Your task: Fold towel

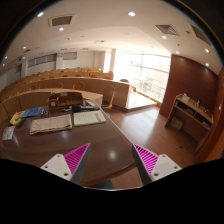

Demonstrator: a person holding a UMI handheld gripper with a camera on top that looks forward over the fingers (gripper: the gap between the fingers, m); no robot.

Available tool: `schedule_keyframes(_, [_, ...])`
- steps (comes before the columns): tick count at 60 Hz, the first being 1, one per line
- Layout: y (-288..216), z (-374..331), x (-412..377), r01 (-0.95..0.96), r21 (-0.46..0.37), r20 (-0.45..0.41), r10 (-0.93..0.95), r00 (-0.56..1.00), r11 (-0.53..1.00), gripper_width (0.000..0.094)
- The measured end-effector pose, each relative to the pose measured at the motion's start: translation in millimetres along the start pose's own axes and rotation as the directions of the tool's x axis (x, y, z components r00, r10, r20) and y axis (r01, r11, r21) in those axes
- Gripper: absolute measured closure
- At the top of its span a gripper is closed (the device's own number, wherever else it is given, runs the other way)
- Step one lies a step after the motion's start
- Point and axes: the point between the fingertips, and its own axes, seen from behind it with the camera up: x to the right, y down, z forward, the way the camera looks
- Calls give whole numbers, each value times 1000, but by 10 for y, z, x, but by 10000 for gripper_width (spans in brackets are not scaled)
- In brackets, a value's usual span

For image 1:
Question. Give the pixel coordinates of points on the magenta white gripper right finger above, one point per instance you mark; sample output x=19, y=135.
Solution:
x=152, y=167

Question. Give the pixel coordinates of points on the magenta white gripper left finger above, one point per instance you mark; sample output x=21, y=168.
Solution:
x=70, y=166

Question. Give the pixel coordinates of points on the beige folded towel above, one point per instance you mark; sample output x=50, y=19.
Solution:
x=50, y=124

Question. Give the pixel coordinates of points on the cardboard box in cabinet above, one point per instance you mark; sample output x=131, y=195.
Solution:
x=176, y=123

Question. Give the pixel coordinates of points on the white paper pad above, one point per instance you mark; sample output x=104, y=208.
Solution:
x=88, y=118

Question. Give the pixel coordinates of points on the black small box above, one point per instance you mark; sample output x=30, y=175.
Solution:
x=76, y=108

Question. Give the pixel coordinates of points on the wooden shelf cabinet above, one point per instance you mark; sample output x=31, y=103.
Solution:
x=197, y=120

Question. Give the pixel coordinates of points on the wooden desktop organizer box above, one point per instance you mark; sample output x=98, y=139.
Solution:
x=64, y=99

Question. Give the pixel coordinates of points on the wooden chair with blue seat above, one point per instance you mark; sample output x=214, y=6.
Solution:
x=108, y=96

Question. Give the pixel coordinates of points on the white paper sheet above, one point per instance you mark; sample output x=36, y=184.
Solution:
x=8, y=133

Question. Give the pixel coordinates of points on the yellow booklet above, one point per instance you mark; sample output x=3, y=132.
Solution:
x=16, y=118

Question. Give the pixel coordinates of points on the long curved wooden desk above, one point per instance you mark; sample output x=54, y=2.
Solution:
x=119, y=91

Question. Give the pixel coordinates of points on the wooden chair behind desk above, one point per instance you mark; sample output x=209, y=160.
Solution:
x=79, y=85

